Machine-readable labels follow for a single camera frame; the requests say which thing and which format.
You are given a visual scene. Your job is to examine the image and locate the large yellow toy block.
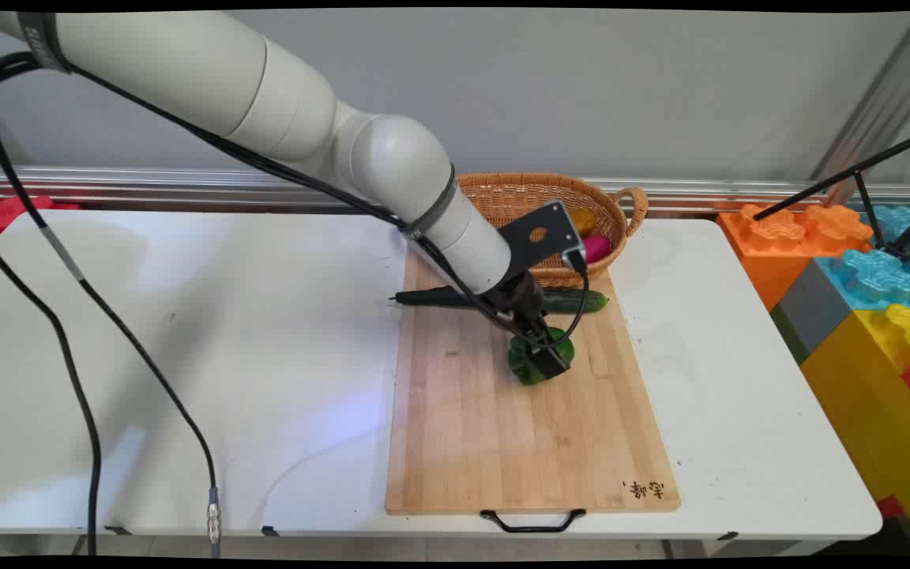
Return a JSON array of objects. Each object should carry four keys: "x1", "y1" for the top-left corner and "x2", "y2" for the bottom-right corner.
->
[{"x1": 800, "y1": 303, "x2": 910, "y2": 556}]

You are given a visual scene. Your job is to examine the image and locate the black cable with metal connector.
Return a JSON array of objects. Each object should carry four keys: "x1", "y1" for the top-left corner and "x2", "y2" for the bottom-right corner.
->
[{"x1": 0, "y1": 71, "x2": 224, "y2": 559}]

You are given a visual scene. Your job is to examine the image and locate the dark green cucumber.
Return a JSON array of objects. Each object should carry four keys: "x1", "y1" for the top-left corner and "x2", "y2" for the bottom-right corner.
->
[{"x1": 429, "y1": 286, "x2": 611, "y2": 315}]

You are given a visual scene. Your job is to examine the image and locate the large blue toy block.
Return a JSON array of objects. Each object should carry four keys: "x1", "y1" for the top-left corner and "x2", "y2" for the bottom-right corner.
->
[{"x1": 814, "y1": 205, "x2": 910, "y2": 307}]

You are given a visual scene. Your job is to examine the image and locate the woven wicker basket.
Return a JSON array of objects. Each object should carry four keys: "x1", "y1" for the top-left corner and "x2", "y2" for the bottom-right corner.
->
[{"x1": 457, "y1": 172, "x2": 649, "y2": 288}]

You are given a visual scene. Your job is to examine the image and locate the bamboo cutting board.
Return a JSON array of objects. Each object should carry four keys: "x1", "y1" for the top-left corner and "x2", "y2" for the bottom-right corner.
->
[{"x1": 385, "y1": 251, "x2": 682, "y2": 516}]

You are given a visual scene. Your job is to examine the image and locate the large orange toy block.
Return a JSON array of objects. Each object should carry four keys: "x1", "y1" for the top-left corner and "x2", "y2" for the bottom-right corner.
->
[{"x1": 716, "y1": 203, "x2": 875, "y2": 311}]

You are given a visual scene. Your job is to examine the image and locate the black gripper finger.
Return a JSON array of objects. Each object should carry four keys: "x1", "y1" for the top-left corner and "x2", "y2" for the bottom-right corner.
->
[
  {"x1": 532, "y1": 314, "x2": 564, "y2": 349},
  {"x1": 512, "y1": 330, "x2": 574, "y2": 380}
]

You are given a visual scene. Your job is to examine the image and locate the large grey toy block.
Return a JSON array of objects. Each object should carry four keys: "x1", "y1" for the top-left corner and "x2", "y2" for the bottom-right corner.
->
[{"x1": 769, "y1": 258, "x2": 855, "y2": 366}]

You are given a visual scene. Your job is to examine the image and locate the green bell pepper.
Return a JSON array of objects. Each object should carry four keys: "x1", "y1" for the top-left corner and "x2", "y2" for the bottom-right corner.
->
[{"x1": 507, "y1": 326, "x2": 576, "y2": 387}]

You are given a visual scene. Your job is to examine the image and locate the aluminium rail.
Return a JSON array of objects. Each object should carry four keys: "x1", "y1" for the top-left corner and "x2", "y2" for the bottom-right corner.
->
[{"x1": 0, "y1": 164, "x2": 910, "y2": 216}]

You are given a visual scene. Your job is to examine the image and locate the black cutting board handle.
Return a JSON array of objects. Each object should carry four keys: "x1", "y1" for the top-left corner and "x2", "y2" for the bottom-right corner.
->
[{"x1": 479, "y1": 508, "x2": 588, "y2": 534}]

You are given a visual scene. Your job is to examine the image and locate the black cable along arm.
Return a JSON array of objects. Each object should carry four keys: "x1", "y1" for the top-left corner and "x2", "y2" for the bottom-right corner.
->
[{"x1": 0, "y1": 51, "x2": 588, "y2": 352}]

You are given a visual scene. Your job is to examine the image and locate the plain black cable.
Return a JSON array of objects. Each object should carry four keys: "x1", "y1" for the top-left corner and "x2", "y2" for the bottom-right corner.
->
[{"x1": 0, "y1": 225, "x2": 102, "y2": 557}]

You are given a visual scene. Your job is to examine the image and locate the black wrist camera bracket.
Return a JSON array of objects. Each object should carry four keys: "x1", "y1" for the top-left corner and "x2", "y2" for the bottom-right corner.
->
[{"x1": 498, "y1": 201, "x2": 588, "y2": 274}]

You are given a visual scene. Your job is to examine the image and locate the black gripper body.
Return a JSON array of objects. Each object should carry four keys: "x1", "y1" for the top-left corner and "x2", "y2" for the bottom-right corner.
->
[{"x1": 485, "y1": 270, "x2": 547, "y2": 333}]

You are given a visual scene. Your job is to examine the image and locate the red toy block pile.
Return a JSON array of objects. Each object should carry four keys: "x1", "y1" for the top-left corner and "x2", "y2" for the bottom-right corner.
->
[{"x1": 0, "y1": 192, "x2": 81, "y2": 243}]

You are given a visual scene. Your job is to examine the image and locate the black tripod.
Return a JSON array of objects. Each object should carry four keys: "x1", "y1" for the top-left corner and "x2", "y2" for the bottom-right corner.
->
[{"x1": 751, "y1": 125, "x2": 910, "y2": 266}]

